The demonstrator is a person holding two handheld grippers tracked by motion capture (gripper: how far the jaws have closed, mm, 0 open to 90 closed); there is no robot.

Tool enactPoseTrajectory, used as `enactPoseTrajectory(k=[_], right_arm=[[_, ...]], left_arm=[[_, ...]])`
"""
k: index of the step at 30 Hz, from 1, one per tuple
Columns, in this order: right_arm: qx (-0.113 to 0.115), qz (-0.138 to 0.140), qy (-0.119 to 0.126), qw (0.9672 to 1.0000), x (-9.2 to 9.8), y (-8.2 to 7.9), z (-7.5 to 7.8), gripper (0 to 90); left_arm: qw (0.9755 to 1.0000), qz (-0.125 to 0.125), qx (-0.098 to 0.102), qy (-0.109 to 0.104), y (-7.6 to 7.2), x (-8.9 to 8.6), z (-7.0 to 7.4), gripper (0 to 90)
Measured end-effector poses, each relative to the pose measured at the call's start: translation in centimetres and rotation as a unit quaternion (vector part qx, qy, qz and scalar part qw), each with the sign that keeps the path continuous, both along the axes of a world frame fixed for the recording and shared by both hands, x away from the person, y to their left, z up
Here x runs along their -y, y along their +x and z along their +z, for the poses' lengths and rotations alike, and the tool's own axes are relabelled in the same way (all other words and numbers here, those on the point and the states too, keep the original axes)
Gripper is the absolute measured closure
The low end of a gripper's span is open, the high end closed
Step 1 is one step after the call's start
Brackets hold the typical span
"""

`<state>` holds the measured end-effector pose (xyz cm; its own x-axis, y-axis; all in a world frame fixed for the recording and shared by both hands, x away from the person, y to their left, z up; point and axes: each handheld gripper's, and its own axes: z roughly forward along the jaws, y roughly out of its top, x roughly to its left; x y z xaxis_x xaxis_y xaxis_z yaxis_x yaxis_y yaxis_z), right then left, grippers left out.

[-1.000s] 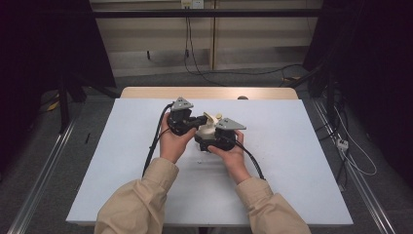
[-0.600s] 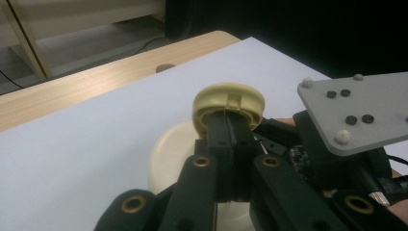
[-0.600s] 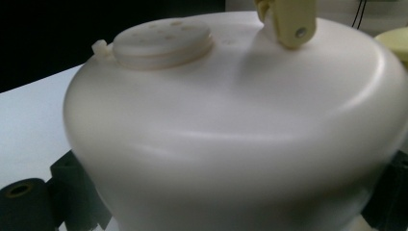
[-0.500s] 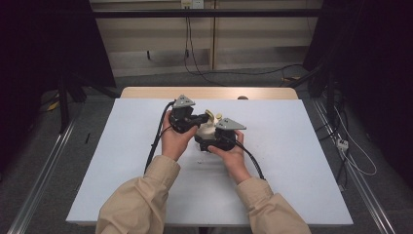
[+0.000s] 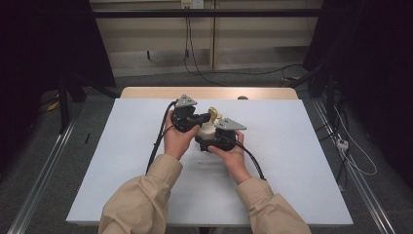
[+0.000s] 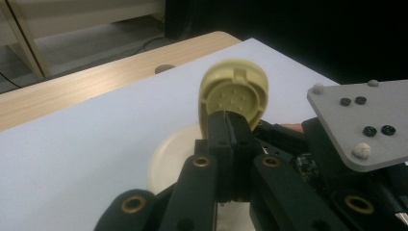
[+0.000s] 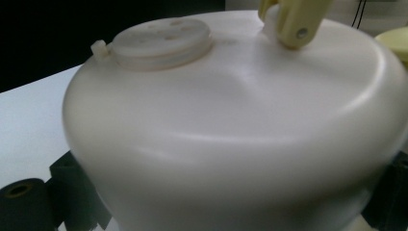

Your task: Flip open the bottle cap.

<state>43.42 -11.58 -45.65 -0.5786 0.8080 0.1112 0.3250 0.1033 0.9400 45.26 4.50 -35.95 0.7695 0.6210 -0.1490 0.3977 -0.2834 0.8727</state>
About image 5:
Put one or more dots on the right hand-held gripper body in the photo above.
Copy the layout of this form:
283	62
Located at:
227	130

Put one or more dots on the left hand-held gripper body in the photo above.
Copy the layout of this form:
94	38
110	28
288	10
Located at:
183	118

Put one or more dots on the clear bottle with cream lid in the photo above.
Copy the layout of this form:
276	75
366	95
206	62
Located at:
209	128

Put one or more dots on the person's left hand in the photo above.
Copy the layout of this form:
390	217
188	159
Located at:
177	139

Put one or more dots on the person's right hand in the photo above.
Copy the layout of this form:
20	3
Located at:
232	159

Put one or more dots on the white table board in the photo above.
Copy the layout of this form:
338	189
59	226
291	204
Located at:
285	156

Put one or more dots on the black horizontal bar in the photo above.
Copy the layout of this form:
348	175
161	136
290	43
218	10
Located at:
207	13

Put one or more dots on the white power strip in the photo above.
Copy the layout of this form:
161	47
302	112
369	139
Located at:
342	144

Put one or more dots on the black metal stand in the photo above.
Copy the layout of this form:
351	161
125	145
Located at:
63	100

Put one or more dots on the dark curtain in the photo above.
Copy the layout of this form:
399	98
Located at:
373	65
42	48

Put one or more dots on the white wall socket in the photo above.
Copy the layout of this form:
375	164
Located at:
192	3

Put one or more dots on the metal floor rail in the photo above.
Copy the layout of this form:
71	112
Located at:
39	178
357	182

